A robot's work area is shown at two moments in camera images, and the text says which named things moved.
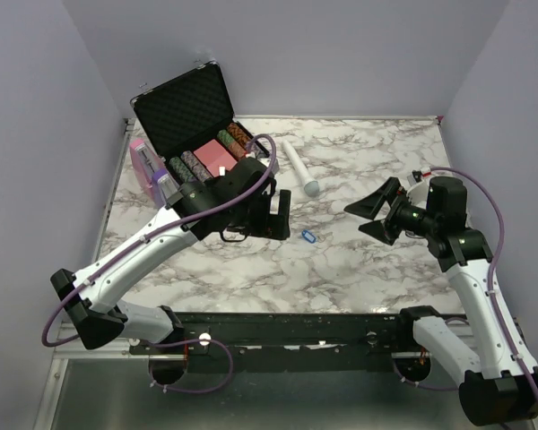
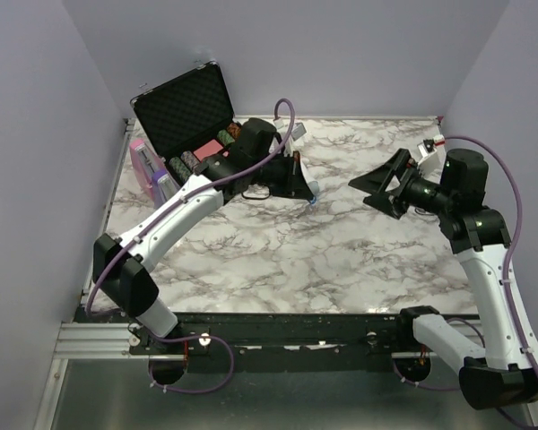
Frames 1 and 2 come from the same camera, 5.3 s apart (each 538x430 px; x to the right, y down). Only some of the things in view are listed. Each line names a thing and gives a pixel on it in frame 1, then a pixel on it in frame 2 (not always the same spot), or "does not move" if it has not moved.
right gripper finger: [379, 229] → [388, 203]
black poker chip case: [188, 121] does not move
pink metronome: [147, 162] does not move
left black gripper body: [257, 220] → [277, 174]
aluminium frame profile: [71, 343] does not move
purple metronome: [164, 186] does not move
